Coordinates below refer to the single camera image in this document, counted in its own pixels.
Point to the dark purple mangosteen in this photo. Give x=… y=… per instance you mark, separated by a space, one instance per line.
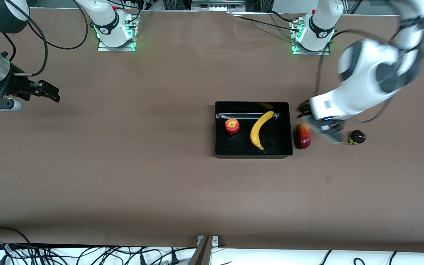
x=358 y=137

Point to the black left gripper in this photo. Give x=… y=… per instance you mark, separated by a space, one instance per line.
x=303 y=109

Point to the silver metal bracket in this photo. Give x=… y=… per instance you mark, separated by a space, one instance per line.
x=215 y=241

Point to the red apple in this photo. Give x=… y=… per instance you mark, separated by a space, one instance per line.
x=232 y=126

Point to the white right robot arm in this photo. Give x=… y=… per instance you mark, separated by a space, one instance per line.
x=105 y=18

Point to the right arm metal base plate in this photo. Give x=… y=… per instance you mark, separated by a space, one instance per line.
x=123 y=48

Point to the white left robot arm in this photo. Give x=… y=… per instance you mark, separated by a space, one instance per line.
x=363 y=70

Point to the black plastic box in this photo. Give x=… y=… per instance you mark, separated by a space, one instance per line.
x=274 y=151

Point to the dark metal post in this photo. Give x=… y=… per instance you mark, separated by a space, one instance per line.
x=201 y=255

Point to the red yellow mango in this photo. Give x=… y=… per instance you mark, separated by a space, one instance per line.
x=303 y=137

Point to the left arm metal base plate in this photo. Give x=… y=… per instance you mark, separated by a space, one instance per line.
x=307 y=52

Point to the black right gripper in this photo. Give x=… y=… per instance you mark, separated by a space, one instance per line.
x=14 y=85

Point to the yellow banana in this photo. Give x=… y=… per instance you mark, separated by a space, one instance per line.
x=256 y=134

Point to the white power strip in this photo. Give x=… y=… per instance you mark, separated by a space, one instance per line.
x=217 y=7

